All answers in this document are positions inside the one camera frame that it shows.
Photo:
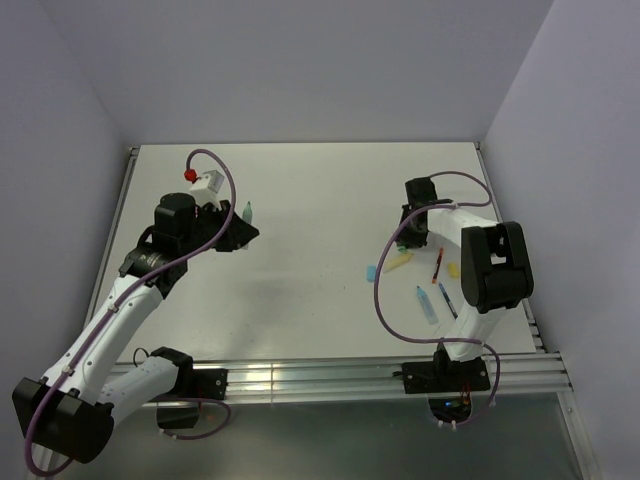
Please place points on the green highlighter pen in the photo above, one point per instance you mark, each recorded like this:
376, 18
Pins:
247, 214

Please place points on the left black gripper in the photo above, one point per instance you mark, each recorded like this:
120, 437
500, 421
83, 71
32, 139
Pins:
238, 232

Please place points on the blue highlighter pen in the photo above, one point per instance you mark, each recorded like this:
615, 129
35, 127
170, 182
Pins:
426, 306

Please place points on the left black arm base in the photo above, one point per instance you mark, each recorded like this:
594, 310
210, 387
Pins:
204, 386

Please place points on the red thin pen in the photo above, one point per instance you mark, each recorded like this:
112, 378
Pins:
438, 264

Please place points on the yellow pen cap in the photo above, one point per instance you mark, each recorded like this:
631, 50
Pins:
454, 270

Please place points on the yellow highlighter pen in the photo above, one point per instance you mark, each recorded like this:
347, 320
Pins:
397, 261

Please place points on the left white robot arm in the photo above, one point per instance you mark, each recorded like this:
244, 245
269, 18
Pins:
73, 409

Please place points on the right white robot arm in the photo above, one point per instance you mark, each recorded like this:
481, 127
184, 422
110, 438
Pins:
495, 269

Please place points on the aluminium rail frame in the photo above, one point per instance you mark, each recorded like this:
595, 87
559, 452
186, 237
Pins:
363, 379

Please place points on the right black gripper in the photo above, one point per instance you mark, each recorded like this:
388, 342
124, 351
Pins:
412, 241

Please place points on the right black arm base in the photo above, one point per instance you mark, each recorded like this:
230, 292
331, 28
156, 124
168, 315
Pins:
435, 378

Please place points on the blue pen cap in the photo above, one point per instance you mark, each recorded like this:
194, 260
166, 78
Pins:
371, 271

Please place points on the blue thin pen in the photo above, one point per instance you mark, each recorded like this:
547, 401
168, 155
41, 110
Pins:
448, 300

